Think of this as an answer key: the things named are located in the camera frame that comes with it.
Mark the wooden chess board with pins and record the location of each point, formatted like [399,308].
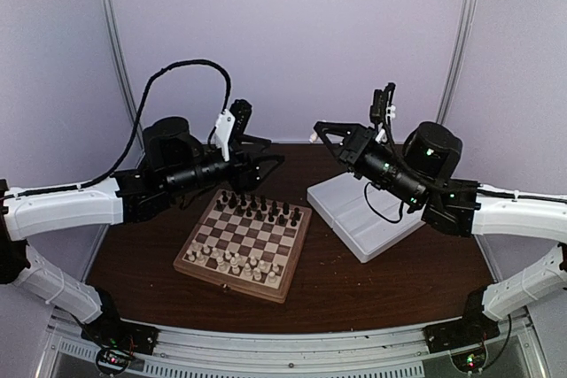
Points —
[266,241]

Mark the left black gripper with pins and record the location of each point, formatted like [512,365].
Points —
[244,176]

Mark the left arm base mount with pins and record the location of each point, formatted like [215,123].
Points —
[119,337]

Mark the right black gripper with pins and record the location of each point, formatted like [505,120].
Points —
[357,138]

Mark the white rook corner piece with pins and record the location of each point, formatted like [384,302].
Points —
[190,253]

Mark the dark rook right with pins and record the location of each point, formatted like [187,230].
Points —
[297,214]

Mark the dark king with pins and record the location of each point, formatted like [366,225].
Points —
[263,203]

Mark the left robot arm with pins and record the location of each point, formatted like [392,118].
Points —
[174,164]

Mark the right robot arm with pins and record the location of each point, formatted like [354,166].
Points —
[421,177]

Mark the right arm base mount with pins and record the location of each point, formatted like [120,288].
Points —
[473,327]

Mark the right aluminium frame post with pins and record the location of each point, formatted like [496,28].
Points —
[467,15]

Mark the white plastic tray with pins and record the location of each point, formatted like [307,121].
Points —
[360,215]

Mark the white tall piece carried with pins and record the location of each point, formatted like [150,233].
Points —
[235,264]

